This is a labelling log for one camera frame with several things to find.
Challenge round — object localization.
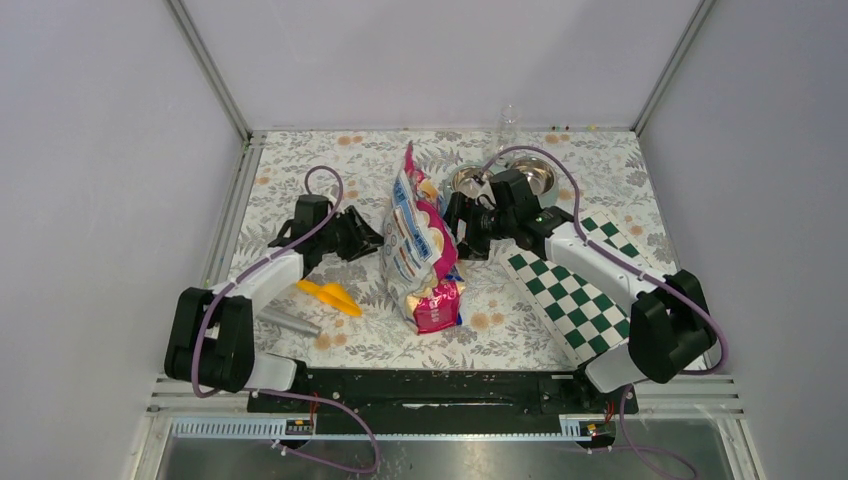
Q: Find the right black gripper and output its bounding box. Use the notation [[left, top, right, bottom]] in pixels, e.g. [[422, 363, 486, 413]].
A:
[[423, 192, 515, 262]]

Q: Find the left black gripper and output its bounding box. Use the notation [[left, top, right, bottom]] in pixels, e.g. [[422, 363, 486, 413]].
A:
[[318, 206, 388, 262]]

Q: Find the pink pet food bag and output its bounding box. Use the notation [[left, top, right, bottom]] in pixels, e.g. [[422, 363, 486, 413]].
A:
[[380, 143, 465, 335]]

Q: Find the orange plastic scoop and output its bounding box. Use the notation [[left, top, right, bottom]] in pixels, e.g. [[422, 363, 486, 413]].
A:
[[296, 280, 362, 317]]

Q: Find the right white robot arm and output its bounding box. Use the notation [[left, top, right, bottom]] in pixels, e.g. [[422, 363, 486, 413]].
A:
[[444, 170, 719, 412]]

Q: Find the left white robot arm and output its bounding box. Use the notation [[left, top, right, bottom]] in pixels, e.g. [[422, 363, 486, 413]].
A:
[[164, 194, 383, 411]]

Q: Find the green double pet bowl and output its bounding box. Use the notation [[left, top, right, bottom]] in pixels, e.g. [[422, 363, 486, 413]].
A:
[[441, 155, 559, 211]]

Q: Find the floral table mat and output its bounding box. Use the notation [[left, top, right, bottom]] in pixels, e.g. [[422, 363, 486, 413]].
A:
[[231, 131, 676, 370]]

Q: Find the clear plastic bottle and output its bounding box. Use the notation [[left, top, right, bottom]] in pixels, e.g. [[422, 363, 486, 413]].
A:
[[492, 104, 521, 154]]

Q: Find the grey metal cylinder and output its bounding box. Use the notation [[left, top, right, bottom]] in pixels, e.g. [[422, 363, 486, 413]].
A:
[[256, 307, 322, 338]]

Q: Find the green white checkerboard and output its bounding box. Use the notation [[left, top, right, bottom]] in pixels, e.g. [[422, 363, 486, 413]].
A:
[[499, 247, 630, 368]]

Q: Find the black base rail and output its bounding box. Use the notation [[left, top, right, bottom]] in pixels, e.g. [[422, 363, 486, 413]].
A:
[[247, 368, 639, 436]]

